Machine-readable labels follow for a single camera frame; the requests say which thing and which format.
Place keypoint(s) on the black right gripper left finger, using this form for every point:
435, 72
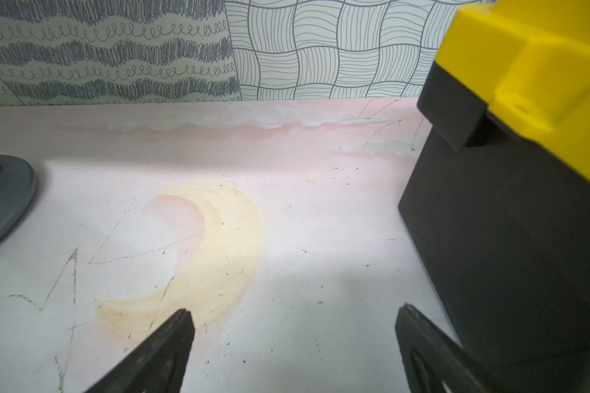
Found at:
158, 364

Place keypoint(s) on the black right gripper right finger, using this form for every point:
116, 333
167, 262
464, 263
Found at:
433, 362

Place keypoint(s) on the black monitor with grey stand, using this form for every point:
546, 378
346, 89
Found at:
18, 184

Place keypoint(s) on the yellow black toolbox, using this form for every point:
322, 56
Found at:
498, 205

